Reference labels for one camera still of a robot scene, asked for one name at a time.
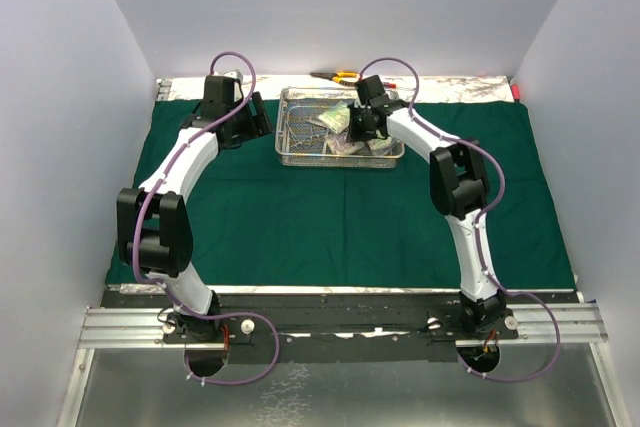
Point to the yellow handled pliers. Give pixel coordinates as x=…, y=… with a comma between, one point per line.
x=344, y=78

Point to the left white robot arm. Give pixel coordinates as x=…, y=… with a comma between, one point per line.
x=154, y=234

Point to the pink instrument packet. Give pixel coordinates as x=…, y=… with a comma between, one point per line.
x=339, y=144

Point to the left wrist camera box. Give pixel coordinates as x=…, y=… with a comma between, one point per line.
x=235, y=74

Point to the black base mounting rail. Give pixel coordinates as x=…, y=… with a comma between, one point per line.
x=352, y=327

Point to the aluminium extrusion frame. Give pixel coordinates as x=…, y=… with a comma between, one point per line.
x=109, y=329

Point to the metal mesh instrument tray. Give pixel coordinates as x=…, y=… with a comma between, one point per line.
x=309, y=103

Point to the steel surgical scissors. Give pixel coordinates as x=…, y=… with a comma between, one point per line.
x=306, y=136

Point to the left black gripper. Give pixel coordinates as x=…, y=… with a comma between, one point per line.
x=262, y=123

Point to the red marker at edge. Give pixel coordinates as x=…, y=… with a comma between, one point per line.
x=515, y=93

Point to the green packet right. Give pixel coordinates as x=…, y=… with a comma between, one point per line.
x=381, y=147

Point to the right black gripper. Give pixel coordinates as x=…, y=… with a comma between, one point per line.
x=354, y=133

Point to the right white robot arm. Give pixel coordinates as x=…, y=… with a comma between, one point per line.
x=459, y=189

